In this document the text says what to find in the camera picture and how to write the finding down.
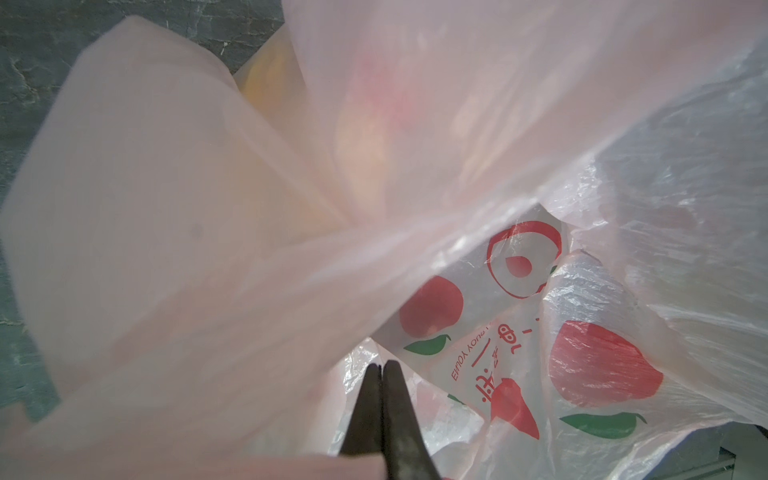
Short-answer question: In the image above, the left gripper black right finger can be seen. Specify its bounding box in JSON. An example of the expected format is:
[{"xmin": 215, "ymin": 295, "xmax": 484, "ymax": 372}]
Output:
[{"xmin": 381, "ymin": 360, "xmax": 441, "ymax": 480}]

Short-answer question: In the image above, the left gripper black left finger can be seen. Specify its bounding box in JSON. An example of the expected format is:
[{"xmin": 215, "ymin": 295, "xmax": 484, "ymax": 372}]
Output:
[{"xmin": 339, "ymin": 364, "xmax": 383, "ymax": 457}]

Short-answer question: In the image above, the pink plastic bag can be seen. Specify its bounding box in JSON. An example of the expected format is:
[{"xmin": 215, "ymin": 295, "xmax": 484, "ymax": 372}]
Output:
[{"xmin": 1, "ymin": 1, "xmax": 767, "ymax": 479}]

